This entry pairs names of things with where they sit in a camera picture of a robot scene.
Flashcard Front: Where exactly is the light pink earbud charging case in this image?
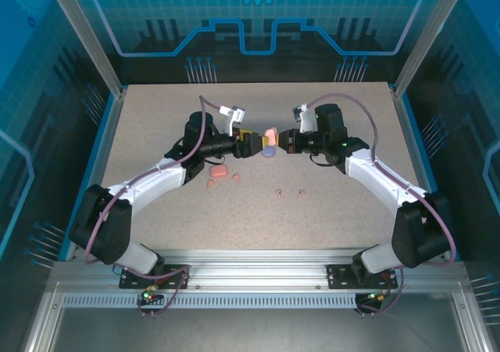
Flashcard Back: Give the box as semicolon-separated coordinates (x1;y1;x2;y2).
261;126;280;149

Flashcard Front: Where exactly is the blue table edge strip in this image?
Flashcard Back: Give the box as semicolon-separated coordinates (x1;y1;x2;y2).
401;94;463;261

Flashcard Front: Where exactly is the aluminium base beam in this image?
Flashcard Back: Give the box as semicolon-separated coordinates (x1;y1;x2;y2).
50;250;468;290

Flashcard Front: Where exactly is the small LED circuit board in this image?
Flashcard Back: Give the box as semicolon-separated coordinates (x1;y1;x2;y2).
366;289;391;304
141;285;164;306

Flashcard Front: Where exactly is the grey metal shelf panel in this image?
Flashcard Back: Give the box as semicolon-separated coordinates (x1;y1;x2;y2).
50;307;470;352

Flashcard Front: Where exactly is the aluminium frame post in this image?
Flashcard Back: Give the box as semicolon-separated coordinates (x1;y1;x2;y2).
392;0;472;98
43;0;128;98

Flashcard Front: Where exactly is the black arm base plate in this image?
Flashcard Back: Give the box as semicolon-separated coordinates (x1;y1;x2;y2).
119;263;191;290
326;264;398;290

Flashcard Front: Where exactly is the slotted grey cable duct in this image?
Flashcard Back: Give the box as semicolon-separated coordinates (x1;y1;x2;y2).
61;293;363;310

